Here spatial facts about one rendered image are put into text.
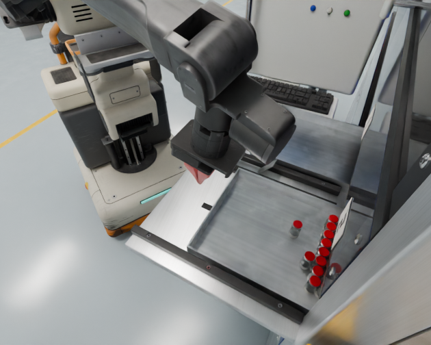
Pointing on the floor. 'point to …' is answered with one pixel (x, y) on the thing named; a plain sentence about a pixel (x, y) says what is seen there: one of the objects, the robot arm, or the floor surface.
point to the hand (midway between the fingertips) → (201, 179)
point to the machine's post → (388, 278)
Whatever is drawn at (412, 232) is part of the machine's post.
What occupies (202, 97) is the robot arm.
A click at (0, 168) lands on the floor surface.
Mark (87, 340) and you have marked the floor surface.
